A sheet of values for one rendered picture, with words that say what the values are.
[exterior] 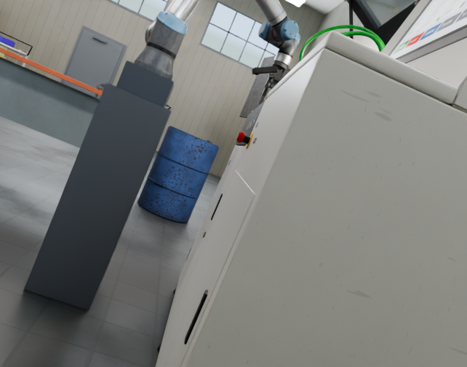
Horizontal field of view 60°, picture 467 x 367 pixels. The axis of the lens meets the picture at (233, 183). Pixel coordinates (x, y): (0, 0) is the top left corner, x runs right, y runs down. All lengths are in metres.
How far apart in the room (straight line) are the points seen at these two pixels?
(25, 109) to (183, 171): 1.27
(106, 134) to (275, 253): 0.98
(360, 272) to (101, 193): 1.05
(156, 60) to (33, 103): 1.66
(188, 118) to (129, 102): 9.46
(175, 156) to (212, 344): 2.86
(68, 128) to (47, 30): 8.62
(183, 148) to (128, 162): 1.98
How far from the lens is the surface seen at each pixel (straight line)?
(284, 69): 1.94
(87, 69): 11.16
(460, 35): 0.92
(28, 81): 3.12
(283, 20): 1.79
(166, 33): 1.58
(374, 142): 0.67
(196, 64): 11.07
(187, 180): 3.49
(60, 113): 3.05
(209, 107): 10.99
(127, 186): 1.51
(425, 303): 0.76
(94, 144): 1.51
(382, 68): 0.69
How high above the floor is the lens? 0.75
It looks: 4 degrees down
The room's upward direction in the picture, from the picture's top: 23 degrees clockwise
